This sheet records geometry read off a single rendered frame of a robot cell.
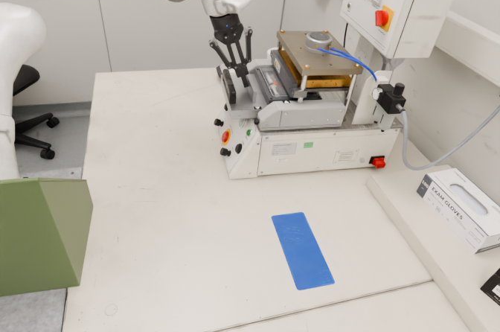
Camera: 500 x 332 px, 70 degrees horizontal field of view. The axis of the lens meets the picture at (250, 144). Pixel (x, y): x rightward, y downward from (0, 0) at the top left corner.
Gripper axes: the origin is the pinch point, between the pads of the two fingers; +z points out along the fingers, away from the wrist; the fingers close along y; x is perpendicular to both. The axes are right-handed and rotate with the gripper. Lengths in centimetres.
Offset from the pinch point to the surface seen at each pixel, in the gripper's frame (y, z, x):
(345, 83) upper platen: -27.9, 8.0, 9.6
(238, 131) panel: 6.9, 15.8, 5.1
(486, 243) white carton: -45, 36, 54
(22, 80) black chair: 116, 16, -100
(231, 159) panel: 11.9, 20.9, 11.2
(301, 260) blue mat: 1, 29, 47
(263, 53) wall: -21, 73, -149
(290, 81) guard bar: -12.3, 1.4, 9.3
